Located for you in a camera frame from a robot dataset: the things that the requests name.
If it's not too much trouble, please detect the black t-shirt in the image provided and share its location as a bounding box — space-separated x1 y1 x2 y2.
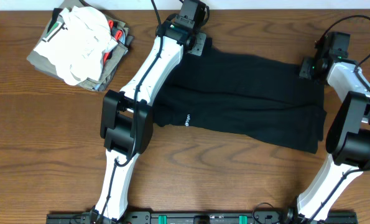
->
153 39 326 153

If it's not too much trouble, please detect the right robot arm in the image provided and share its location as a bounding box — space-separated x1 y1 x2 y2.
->
280 31 370 223

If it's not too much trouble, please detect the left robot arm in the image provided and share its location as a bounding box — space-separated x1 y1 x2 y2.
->
83 0 210 223

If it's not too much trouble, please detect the olive folded garment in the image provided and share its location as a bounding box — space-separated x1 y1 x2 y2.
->
27 0 134 92

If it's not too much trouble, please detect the red and grey folded garment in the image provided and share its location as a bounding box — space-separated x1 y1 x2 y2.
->
93 20 133 91

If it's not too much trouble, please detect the white folded garment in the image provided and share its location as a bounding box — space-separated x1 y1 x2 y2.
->
34 6 118 86

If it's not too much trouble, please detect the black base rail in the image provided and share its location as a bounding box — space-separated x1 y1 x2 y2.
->
46 210 359 224

